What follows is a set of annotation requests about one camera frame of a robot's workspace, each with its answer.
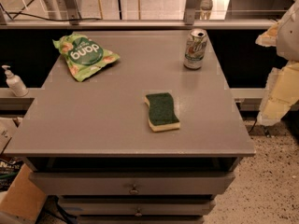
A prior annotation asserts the green chip bag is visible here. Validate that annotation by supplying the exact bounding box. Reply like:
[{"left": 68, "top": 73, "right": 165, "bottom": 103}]
[{"left": 53, "top": 33, "right": 120, "bottom": 82}]

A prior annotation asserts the green yellow sponge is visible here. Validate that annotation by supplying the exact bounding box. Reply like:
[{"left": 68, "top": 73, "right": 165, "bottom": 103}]
[{"left": 145, "top": 92, "right": 180, "bottom": 132}]

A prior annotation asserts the grey drawer cabinet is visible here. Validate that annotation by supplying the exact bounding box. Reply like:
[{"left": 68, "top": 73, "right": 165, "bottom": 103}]
[{"left": 6, "top": 31, "right": 254, "bottom": 224}]

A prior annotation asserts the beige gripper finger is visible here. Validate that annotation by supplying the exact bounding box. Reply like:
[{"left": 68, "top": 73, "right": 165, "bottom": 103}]
[
  {"left": 255, "top": 22, "right": 279, "bottom": 47},
  {"left": 257, "top": 61, "right": 299, "bottom": 126}
]

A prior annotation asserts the grey metal railing frame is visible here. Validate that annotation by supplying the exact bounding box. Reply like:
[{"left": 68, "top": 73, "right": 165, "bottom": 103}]
[{"left": 0, "top": 0, "right": 299, "bottom": 30}]

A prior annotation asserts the middle drawer with knob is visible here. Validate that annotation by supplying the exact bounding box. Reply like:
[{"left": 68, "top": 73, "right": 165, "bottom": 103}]
[{"left": 59, "top": 199, "right": 215, "bottom": 217}]

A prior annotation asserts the black cable right floor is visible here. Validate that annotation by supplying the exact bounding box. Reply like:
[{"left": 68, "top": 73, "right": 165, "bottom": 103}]
[{"left": 248, "top": 118, "right": 259, "bottom": 134}]

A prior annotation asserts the white pump bottle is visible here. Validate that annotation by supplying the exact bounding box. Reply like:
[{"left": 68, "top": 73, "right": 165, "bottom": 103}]
[{"left": 2, "top": 65, "right": 28, "bottom": 97}]

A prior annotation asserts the top drawer with knob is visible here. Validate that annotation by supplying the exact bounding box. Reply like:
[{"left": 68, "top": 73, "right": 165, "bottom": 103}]
[{"left": 30, "top": 172, "right": 235, "bottom": 196}]

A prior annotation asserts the cardboard box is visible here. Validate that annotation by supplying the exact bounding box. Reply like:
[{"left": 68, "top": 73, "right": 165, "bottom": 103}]
[{"left": 0, "top": 164, "right": 47, "bottom": 224}]

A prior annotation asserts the black cable on ledge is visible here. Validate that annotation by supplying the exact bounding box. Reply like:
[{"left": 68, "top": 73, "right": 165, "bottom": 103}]
[{"left": 0, "top": 3, "right": 104, "bottom": 21}]

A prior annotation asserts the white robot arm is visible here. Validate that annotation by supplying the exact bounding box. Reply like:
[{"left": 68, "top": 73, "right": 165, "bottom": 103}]
[{"left": 255, "top": 1, "right": 299, "bottom": 126}]

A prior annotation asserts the drawer with knob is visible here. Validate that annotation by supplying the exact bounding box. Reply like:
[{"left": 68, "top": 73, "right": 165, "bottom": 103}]
[
  {"left": 30, "top": 172, "right": 235, "bottom": 196},
  {"left": 59, "top": 199, "right": 215, "bottom": 217}
]

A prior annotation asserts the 7up soda can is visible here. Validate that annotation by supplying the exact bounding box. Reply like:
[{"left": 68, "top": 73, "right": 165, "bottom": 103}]
[{"left": 183, "top": 29, "right": 207, "bottom": 70}]

